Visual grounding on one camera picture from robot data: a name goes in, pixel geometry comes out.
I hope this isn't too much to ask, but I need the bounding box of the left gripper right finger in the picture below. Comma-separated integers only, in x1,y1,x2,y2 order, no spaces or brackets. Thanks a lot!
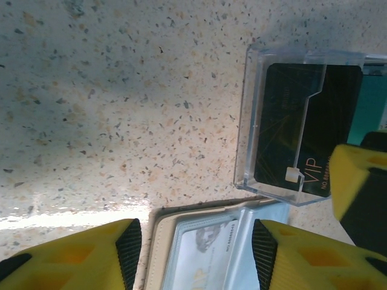
252,219,387,290

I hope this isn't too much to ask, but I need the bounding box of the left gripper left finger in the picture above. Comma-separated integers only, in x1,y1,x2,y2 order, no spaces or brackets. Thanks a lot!
0,217,143,290

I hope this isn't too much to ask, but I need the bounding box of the beige card holder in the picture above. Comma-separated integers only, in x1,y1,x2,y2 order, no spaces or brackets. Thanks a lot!
143,198,291,290

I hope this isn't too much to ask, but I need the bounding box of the silver VIP card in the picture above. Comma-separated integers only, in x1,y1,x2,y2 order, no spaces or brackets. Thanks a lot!
163,219,241,290

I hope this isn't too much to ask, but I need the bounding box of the clear acrylic card box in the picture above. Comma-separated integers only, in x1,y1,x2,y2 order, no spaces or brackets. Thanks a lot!
233,44,387,208

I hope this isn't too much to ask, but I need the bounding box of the teal credit card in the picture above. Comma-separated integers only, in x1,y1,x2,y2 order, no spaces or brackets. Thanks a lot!
347,74,387,143

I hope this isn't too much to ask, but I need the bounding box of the black gold VIP card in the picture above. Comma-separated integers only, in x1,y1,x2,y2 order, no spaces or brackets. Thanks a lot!
253,62,363,199

